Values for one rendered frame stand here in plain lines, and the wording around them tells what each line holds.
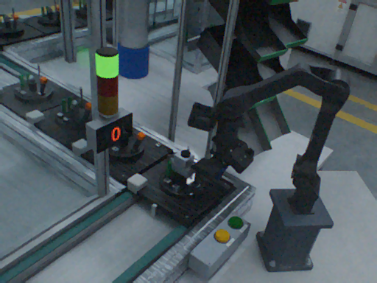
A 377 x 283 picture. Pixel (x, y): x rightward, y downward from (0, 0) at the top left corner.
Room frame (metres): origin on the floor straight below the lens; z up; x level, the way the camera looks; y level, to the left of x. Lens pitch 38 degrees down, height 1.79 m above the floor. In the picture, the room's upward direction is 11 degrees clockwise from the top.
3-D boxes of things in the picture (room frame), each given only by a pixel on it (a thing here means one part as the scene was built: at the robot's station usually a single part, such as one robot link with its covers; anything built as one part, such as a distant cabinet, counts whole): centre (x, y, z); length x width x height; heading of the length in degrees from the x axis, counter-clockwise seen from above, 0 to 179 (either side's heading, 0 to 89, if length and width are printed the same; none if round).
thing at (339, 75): (0.84, -0.24, 1.30); 0.07 x 0.06 x 0.32; 170
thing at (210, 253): (0.76, -0.06, 0.93); 0.21 x 0.07 x 0.06; 151
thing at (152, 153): (1.06, 0.31, 1.01); 0.24 x 0.24 x 0.13; 61
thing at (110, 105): (0.83, 0.28, 1.28); 0.05 x 0.05 x 0.05
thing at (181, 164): (0.94, 0.10, 1.06); 0.08 x 0.04 x 0.07; 61
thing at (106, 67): (0.83, 0.28, 1.38); 0.05 x 0.05 x 0.05
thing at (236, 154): (0.86, -0.06, 1.17); 0.07 x 0.07 x 0.06; 62
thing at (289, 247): (0.84, -0.26, 0.96); 0.15 x 0.15 x 0.20; 16
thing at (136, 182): (0.90, 0.22, 0.97); 0.05 x 0.05 x 0.04; 61
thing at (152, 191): (0.94, 0.09, 0.96); 0.24 x 0.24 x 0.02; 61
